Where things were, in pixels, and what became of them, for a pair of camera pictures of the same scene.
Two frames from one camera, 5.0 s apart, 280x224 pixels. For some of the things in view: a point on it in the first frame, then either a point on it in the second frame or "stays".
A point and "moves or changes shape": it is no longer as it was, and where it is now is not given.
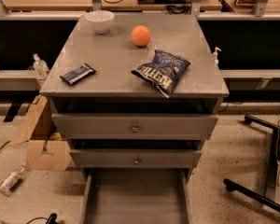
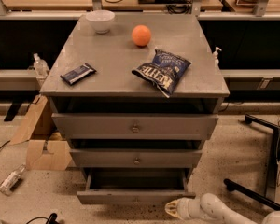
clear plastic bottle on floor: (8, 184) stays
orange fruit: (141, 35) stays
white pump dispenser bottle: (216, 54) stays
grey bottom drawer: (135, 196) moves or changes shape
